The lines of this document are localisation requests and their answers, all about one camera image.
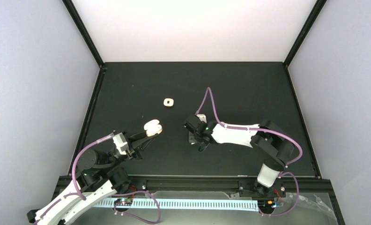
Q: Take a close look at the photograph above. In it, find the black left frame post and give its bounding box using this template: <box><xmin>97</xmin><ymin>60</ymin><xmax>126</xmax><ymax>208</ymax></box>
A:
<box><xmin>62</xmin><ymin>0</ymin><xmax>104</xmax><ymax>68</ymax></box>

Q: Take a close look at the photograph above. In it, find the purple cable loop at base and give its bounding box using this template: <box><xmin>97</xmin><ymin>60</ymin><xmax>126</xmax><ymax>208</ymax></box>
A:
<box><xmin>112</xmin><ymin>190</ymin><xmax>162</xmax><ymax>225</ymax></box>

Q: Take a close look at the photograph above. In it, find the light blue slotted cable duct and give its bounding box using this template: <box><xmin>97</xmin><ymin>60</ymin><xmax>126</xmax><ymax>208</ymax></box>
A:
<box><xmin>94</xmin><ymin>198</ymin><xmax>259</xmax><ymax>212</ymax></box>

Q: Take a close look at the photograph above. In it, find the small green circuit board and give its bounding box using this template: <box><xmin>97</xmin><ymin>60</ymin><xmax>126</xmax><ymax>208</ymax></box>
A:
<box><xmin>114</xmin><ymin>198</ymin><xmax>133</xmax><ymax>208</ymax></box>

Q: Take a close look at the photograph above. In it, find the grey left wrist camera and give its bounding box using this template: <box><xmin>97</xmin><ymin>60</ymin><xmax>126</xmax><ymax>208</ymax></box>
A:
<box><xmin>112</xmin><ymin>133</ymin><xmax>129</xmax><ymax>156</ymax></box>

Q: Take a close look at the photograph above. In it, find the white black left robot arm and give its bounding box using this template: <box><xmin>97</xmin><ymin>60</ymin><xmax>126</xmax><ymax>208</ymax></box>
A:
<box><xmin>27</xmin><ymin>130</ymin><xmax>161</xmax><ymax>225</ymax></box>

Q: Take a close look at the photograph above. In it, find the small beige square case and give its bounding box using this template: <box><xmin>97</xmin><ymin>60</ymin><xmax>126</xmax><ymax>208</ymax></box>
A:
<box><xmin>163</xmin><ymin>98</ymin><xmax>174</xmax><ymax>107</ymax></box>

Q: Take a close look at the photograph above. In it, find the black frame post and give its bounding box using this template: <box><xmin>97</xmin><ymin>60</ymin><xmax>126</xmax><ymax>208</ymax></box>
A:
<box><xmin>62</xmin><ymin>0</ymin><xmax>104</xmax><ymax>68</ymax></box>
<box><xmin>283</xmin><ymin>0</ymin><xmax>327</xmax><ymax>68</ymax></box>

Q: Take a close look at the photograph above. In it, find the black right frame post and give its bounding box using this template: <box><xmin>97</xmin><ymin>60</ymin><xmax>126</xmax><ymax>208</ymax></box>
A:
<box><xmin>283</xmin><ymin>0</ymin><xmax>327</xmax><ymax>68</ymax></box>

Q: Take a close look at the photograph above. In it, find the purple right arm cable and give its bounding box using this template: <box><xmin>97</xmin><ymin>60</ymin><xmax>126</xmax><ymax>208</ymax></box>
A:
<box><xmin>194</xmin><ymin>87</ymin><xmax>304</xmax><ymax>217</ymax></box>

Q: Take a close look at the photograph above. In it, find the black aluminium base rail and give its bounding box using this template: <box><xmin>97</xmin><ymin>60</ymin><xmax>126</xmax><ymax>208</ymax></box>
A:
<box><xmin>128</xmin><ymin>175</ymin><xmax>345</xmax><ymax>225</ymax></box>

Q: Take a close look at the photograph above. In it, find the beige earbud charging case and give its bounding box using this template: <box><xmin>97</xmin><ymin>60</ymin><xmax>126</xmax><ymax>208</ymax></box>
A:
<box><xmin>144</xmin><ymin>119</ymin><xmax>163</xmax><ymax>137</ymax></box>

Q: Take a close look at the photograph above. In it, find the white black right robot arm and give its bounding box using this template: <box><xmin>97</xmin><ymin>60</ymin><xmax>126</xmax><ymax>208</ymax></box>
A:
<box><xmin>183</xmin><ymin>116</ymin><xmax>296</xmax><ymax>197</ymax></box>

